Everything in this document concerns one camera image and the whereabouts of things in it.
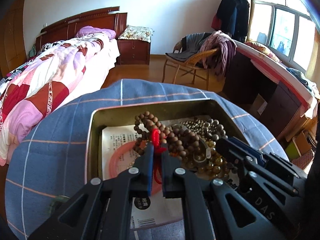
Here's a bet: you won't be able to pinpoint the wicker chair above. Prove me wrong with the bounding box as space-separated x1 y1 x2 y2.
161 48 221 90

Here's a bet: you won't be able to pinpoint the dark wooden headboard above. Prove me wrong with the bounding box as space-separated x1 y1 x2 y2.
35 7 127 51

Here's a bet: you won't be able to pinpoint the mauve garment on chair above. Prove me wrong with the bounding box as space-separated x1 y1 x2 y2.
200 31 237 77

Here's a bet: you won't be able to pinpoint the pink bangle bracelet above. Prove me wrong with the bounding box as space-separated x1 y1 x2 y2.
108 140 163 197

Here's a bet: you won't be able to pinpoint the bed with patchwork quilt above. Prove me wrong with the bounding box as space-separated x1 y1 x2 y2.
1 32 120 166

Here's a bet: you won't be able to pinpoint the blue plaid tablecloth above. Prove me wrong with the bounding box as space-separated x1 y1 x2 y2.
4 79 286 239

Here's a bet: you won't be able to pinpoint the brown wooden bead necklace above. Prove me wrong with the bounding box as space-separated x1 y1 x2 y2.
132 110 208 163

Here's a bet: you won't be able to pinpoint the yellow amber bead bracelet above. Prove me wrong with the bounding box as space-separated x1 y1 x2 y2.
184 139 238 181

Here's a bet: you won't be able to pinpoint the grey garment on chair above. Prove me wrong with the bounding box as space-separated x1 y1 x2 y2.
166 33 212 62

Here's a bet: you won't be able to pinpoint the dark coats on rack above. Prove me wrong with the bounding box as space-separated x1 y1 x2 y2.
211 0 249 43

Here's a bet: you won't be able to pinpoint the gold pink tin box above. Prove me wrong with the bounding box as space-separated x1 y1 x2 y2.
85 99 247 230

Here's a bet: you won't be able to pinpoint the dark wooden desk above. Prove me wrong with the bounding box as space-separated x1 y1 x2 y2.
222 42 319 140

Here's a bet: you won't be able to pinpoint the floral cloth on nightstand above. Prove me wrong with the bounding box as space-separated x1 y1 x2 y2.
118 25 154 43

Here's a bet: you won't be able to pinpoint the window with frame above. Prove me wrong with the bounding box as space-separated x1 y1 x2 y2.
247 0 316 73

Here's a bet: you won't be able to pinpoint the purple pillow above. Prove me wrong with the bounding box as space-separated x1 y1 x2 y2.
75 25 116 40

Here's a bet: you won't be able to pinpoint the dark wooden nightstand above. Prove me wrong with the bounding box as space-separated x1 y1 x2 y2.
117 40 151 65

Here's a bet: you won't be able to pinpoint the printed paper sheet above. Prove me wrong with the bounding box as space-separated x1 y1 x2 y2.
101 125 183 229

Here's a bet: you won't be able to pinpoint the green jade bracelet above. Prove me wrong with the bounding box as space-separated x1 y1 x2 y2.
48 195 71 214

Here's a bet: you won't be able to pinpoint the wooden wardrobe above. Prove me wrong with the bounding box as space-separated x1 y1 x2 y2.
0 0 27 77

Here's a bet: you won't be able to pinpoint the red cord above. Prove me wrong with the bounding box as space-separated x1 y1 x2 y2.
150 128 168 185

